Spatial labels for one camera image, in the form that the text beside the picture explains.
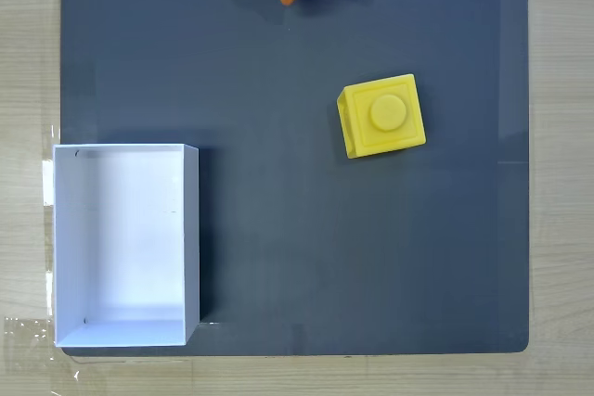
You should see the narrow clear tape strip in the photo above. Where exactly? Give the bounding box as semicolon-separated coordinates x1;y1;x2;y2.
41;124;62;208

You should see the yellow toy building block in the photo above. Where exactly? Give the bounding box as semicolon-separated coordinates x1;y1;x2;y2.
336;73;427;160

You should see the dark grey table mat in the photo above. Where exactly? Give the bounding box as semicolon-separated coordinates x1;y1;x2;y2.
59;0;531;359

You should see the white open cardboard box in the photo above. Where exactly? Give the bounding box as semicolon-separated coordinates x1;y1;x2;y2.
52;143;201;349

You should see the wide clear tape patch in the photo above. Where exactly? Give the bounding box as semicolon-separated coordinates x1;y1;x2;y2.
3;315;81;384

